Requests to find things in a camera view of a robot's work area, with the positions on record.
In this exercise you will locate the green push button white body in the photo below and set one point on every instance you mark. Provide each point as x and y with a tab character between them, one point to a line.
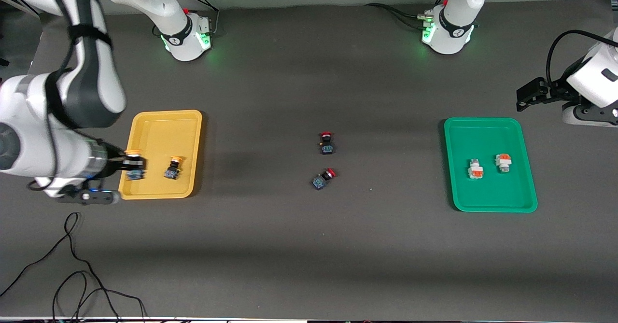
503	161

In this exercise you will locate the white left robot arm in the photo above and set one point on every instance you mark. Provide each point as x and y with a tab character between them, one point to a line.
458	4

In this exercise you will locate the yellow plastic tray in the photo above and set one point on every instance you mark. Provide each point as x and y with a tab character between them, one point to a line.
159	134

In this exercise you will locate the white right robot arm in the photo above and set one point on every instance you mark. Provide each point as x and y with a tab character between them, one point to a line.
159	4

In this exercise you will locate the green plastic tray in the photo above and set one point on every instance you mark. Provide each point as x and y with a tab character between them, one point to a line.
490	192

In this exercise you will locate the orange white switch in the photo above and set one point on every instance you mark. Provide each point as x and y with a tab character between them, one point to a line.
475	170

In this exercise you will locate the dark grey table mat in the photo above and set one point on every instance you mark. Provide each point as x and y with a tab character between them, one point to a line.
309	255

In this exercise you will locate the yellow push button black body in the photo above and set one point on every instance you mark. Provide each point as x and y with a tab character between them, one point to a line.
171	172
136	174

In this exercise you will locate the red mushroom push button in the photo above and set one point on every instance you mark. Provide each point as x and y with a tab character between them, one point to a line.
319	181
327	147

